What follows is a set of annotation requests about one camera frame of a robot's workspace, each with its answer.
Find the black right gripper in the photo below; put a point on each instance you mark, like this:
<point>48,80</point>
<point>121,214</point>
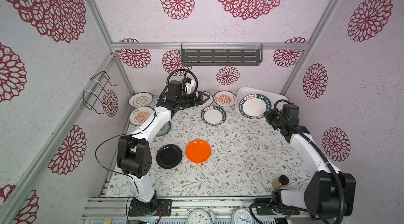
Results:
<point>268,115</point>

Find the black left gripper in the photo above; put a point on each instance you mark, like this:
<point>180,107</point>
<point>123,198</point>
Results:
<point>198,100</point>

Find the small green rim plate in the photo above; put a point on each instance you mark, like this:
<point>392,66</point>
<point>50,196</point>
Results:
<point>213,115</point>

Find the large green rim plate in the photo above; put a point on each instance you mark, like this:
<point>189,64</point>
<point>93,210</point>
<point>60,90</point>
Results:
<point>254,106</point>

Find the orange sunburst plate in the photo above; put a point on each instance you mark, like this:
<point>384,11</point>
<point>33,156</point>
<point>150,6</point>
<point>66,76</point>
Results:
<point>140,115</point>
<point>225,98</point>

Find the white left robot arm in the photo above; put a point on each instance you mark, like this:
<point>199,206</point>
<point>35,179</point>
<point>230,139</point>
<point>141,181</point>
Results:
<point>134,155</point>

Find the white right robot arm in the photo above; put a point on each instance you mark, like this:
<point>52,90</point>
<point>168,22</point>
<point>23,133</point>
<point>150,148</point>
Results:
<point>330,192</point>

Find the white plastic bin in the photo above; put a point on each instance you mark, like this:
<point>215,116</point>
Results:
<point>244,91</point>

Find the white cloud pattern plate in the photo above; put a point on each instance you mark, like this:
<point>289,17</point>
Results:
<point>207,99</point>

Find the teal patterned plate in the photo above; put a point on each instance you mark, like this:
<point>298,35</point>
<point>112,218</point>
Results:
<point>164,130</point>

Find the orange plastic plate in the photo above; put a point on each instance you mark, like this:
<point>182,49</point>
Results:
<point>198,151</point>

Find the white cloud plate far left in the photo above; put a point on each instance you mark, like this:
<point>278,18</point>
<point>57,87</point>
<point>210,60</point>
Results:
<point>140,99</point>

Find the brown bottle black cap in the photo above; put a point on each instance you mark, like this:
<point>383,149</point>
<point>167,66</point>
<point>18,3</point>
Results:
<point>279,182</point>

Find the black plastic plate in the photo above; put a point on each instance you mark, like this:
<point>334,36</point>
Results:
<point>169,156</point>

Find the right white clock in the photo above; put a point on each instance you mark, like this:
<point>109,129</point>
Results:
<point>241,216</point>

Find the white clock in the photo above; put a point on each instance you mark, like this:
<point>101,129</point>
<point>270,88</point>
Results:
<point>199,216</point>
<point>241,216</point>

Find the left white clock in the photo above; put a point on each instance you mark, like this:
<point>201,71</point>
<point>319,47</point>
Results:
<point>199,216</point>

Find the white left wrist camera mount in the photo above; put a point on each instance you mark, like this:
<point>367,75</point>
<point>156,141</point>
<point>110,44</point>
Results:
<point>189,85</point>

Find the grey wall shelf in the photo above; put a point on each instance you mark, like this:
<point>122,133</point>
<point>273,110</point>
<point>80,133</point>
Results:
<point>221,57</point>

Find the black wire wall rack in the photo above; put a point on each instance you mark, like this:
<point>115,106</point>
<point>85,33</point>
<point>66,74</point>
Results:
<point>92,98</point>

